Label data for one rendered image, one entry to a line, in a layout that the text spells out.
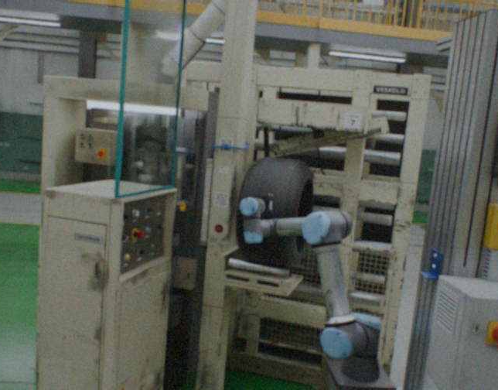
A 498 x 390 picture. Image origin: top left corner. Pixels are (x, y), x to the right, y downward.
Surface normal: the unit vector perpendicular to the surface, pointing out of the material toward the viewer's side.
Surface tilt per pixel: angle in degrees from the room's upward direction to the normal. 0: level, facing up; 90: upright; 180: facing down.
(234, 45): 90
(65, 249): 90
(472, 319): 90
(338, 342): 97
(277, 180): 50
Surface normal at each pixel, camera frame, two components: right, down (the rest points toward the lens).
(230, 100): -0.30, 0.11
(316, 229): -0.74, -0.09
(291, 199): 0.47, -0.14
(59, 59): 0.08, 0.16
